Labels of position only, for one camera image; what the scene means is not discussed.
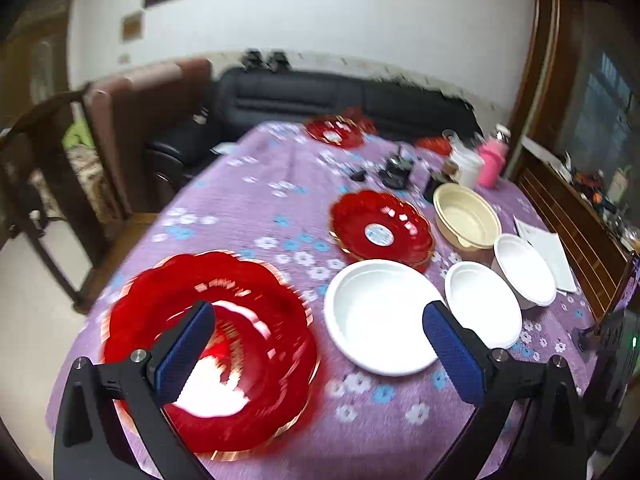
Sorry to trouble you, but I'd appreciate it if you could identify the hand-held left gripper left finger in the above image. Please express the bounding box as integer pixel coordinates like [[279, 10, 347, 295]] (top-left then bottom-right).
[[52, 300, 218, 480]]

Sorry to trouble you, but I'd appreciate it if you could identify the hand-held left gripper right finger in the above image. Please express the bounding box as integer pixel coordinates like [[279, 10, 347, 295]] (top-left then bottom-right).
[[421, 300, 593, 480]]

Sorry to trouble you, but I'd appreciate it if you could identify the large red scalloped plate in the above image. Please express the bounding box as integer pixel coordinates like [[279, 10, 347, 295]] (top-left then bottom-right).
[[100, 251, 321, 461]]

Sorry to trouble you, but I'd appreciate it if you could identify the large white foam bowl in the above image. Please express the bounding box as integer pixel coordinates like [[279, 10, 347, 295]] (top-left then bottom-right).
[[324, 259, 446, 377]]

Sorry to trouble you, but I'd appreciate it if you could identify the red scalloped plate white label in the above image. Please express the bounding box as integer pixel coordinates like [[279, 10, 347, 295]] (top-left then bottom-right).
[[328, 190, 435, 268]]

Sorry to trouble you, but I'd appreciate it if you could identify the medium white foam bowl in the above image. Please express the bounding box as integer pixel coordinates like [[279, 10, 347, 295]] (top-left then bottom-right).
[[444, 261, 523, 350]]

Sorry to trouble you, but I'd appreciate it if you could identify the small white foam bowl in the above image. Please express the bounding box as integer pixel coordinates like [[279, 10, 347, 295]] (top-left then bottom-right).
[[492, 233, 557, 311]]

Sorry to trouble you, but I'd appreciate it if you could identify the cream plastic bowl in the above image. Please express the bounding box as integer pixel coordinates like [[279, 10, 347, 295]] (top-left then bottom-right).
[[432, 182, 502, 251]]

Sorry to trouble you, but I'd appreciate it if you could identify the white paper sheet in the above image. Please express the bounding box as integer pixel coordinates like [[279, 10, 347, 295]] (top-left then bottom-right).
[[514, 216, 578, 293]]

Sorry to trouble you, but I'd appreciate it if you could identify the wooden bench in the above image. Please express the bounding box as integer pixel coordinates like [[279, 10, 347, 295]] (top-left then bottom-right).
[[515, 160, 632, 321]]

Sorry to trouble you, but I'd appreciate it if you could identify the dark jar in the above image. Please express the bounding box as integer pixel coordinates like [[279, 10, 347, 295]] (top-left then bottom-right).
[[422, 172, 451, 203]]

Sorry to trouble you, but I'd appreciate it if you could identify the purple floral tablecloth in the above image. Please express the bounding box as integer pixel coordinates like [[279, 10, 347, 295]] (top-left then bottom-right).
[[45, 121, 601, 480]]

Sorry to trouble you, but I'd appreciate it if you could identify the white plastic cup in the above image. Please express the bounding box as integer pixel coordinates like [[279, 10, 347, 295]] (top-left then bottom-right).
[[449, 147, 485, 188]]

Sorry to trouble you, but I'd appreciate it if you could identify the pink bottle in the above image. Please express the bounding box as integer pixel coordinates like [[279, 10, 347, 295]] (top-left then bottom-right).
[[477, 127, 512, 189]]

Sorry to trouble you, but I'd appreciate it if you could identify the floral cushion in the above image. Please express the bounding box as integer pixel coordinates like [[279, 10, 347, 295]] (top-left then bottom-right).
[[65, 145, 123, 222]]

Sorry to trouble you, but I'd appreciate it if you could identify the red plastic bag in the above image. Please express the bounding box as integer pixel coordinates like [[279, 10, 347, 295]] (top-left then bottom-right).
[[350, 107, 379, 136], [415, 135, 453, 155]]

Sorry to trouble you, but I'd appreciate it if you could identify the dark wooden chair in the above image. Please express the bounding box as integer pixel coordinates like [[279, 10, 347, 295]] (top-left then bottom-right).
[[0, 87, 106, 311]]

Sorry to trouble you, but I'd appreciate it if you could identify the brown armchair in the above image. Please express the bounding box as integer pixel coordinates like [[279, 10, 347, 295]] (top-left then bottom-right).
[[82, 58, 213, 221]]

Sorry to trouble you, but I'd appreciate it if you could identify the small red scalloped plate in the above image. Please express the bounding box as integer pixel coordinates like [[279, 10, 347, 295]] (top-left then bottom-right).
[[305, 115, 368, 150]]

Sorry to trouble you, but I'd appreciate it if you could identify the black leather sofa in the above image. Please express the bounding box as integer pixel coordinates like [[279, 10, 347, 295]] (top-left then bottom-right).
[[145, 67, 478, 191]]

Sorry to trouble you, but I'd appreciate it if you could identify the wooden glass door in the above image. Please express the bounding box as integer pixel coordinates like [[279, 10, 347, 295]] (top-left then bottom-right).
[[0, 0, 78, 126]]

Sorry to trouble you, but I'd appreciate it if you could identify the small wall plaque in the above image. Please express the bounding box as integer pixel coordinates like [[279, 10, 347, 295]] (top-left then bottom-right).
[[121, 12, 144, 42]]

